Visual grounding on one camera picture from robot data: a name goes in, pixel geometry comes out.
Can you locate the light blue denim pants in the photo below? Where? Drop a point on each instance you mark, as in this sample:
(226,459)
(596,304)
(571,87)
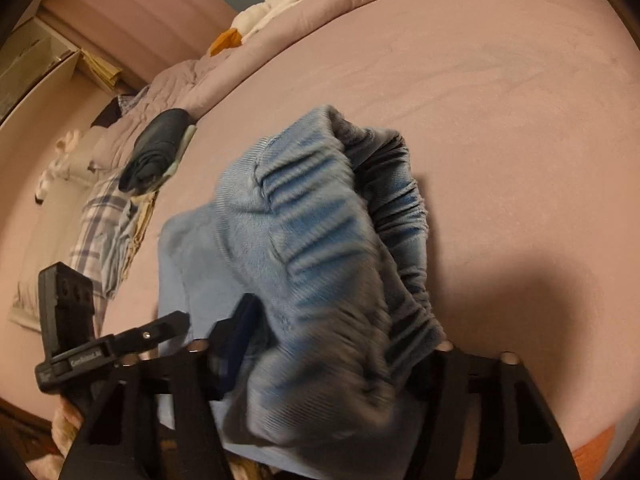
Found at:
(310,240)

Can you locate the dark grey folded garment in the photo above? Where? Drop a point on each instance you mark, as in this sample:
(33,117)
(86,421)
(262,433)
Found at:
(155,145)

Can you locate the light green cloth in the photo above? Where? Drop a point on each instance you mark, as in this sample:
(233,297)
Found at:
(186,141)

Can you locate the plaid shirt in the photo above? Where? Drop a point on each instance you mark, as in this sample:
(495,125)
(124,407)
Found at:
(100,220)

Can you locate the beige knitted cloth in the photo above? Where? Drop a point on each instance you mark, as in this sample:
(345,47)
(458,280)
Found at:
(145,215)

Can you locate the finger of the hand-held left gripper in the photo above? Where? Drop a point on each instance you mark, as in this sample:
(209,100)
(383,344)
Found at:
(150,332)

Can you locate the stack of beige papers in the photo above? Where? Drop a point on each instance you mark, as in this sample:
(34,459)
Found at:
(100,70)

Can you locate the white cloth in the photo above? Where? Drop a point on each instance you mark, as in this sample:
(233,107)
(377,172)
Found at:
(62,160)

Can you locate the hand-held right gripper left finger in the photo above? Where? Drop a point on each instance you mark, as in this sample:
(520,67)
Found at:
(239,332)

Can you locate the orange bed base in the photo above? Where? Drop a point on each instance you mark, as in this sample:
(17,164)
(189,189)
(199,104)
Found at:
(595,447)

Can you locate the dark cloth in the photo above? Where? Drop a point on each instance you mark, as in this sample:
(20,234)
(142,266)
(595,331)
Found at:
(107,112)

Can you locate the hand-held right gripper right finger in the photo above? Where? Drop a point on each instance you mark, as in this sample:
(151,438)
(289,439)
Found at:
(450,385)

